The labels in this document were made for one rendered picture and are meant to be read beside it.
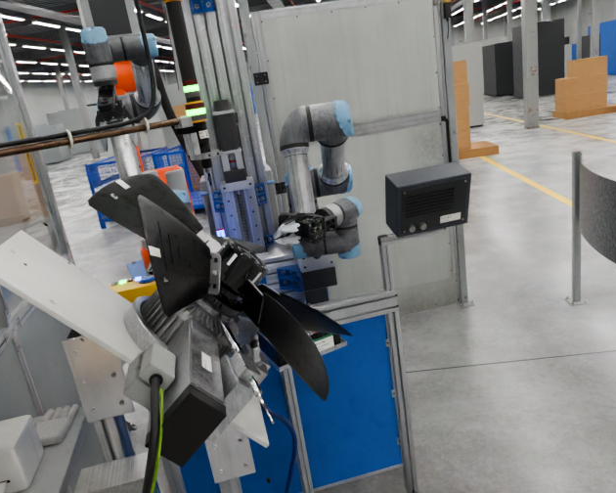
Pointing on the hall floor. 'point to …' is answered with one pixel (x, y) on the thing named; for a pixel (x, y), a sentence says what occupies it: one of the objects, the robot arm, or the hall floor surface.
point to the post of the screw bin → (296, 429)
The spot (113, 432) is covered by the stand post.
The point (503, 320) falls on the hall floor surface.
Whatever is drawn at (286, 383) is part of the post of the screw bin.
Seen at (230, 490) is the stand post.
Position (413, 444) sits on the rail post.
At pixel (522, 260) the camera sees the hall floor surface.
